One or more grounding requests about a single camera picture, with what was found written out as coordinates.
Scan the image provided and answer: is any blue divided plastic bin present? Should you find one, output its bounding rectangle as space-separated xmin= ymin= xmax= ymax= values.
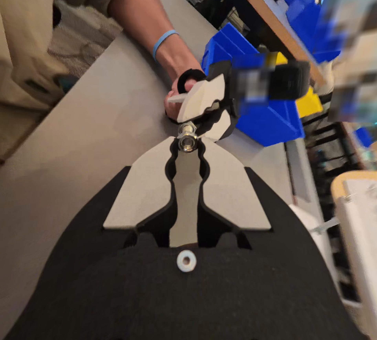
xmin=202 ymin=23 xmax=305 ymax=147

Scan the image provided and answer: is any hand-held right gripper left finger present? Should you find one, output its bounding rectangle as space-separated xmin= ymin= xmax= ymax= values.
xmin=103 ymin=137 xmax=178 ymax=248

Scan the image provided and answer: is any blue wristband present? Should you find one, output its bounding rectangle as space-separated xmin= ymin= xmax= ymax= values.
xmin=152 ymin=30 xmax=179 ymax=63

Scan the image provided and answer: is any instruction board on white stand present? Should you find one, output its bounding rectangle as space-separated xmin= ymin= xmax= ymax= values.
xmin=289 ymin=171 xmax=377 ymax=340

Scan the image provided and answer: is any person's left forearm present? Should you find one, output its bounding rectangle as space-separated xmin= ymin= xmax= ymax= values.
xmin=107 ymin=0 xmax=180 ymax=61

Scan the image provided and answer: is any person's left hand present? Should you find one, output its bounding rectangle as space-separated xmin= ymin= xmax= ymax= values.
xmin=157 ymin=35 xmax=206 ymax=122

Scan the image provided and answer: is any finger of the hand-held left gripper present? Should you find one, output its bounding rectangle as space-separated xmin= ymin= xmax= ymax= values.
xmin=177 ymin=75 xmax=227 ymax=124
xmin=206 ymin=109 xmax=233 ymax=142

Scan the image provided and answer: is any silver hex bolt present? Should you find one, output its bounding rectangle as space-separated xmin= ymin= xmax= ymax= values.
xmin=178 ymin=122 xmax=198 ymax=153

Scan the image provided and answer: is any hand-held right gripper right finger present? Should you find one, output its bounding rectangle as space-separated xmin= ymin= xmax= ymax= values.
xmin=198 ymin=137 xmax=272 ymax=248

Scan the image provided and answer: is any yellow plastic bin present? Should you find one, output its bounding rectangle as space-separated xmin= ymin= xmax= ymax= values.
xmin=277 ymin=51 xmax=324 ymax=118

